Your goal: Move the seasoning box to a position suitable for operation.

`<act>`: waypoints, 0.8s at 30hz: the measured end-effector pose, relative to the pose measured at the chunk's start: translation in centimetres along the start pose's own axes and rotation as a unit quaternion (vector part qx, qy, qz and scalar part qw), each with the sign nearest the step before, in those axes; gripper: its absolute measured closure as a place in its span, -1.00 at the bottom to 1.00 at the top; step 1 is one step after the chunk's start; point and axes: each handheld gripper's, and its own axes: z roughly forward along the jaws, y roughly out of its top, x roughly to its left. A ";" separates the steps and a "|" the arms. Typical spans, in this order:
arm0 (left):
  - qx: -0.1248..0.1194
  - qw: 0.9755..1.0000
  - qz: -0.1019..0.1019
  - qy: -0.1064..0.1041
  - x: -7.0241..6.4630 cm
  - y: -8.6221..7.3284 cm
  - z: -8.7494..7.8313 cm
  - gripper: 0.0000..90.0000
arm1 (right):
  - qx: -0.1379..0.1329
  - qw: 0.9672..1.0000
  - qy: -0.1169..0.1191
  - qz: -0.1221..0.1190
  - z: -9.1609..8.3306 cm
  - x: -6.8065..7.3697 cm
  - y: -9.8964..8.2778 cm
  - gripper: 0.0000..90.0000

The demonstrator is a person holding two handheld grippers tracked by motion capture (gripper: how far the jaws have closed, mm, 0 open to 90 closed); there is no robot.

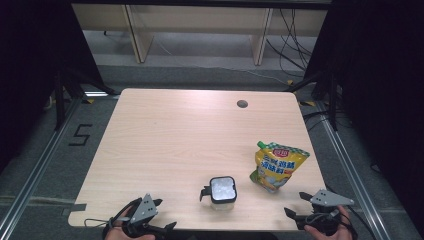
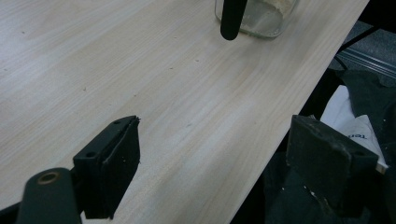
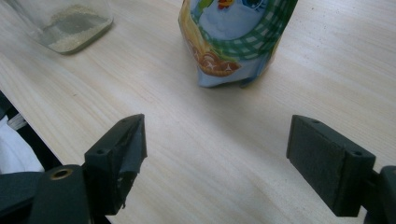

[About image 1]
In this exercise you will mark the black metal stand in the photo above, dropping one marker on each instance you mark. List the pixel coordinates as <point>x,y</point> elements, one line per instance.
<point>61,100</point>
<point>331,100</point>

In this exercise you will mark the yellow tape piece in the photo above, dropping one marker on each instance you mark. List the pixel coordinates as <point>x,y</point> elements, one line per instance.
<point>308,103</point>
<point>88,100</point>
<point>290,81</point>

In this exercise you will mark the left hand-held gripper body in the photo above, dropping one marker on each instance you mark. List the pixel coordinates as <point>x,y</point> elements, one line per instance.
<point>145,209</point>

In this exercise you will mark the aluminium floor rail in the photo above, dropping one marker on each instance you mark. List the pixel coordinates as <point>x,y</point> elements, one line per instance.
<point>350,170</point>
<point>36,166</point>

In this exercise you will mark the black curtain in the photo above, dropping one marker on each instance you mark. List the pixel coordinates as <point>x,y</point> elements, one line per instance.
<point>30,66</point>
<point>383,83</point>

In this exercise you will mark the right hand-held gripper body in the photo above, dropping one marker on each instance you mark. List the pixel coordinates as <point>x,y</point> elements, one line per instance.
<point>328,199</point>

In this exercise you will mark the person's right hand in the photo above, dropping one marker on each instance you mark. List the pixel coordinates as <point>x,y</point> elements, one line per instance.
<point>328,236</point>

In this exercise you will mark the round grey table grommet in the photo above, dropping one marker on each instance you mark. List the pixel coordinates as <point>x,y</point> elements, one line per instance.
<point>242,103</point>

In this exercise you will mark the light wooden desk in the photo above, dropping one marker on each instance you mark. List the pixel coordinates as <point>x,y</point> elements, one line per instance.
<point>200,20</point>

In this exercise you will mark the clear jar with black lid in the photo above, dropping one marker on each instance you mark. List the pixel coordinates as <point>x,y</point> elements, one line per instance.
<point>222,190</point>

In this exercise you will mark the yellow spouted sauce pouch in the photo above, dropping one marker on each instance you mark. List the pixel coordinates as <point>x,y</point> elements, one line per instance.
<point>277,166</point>

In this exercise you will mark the person's left hand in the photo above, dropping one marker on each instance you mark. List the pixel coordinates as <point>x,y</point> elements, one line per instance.
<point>116,234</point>

